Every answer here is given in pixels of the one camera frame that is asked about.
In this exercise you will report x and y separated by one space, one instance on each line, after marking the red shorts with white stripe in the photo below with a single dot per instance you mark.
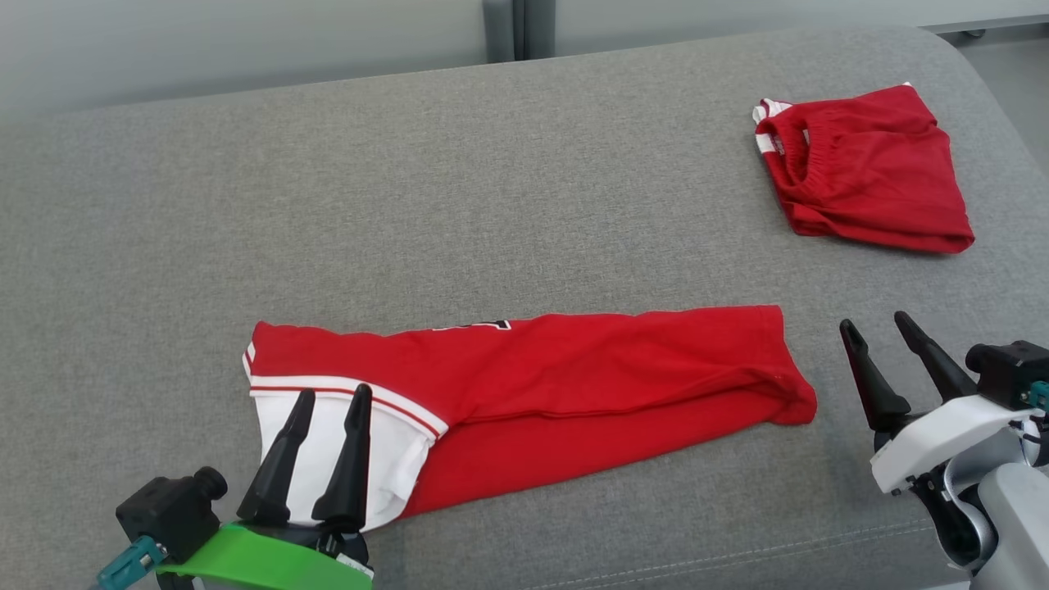
877 172

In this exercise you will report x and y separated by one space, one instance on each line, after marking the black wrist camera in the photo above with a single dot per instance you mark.
1012 373
164 512

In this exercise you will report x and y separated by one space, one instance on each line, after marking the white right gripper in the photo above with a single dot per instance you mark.
942 438

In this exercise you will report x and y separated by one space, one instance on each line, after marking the grey fabric sofa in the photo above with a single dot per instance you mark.
410 205

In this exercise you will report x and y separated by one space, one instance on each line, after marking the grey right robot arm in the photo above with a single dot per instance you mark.
1012 524

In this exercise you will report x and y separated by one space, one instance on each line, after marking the grey column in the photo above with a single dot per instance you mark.
498 29
539 29

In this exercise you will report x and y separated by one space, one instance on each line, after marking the grey wheeled frame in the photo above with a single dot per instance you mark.
996 24

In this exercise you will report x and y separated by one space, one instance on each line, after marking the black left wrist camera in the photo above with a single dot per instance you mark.
164 512

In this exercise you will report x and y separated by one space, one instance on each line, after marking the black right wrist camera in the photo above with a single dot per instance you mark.
1012 373

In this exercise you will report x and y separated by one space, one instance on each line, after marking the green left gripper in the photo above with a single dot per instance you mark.
262 561

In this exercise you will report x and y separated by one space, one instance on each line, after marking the red jersey with white trim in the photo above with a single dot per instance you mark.
574 393

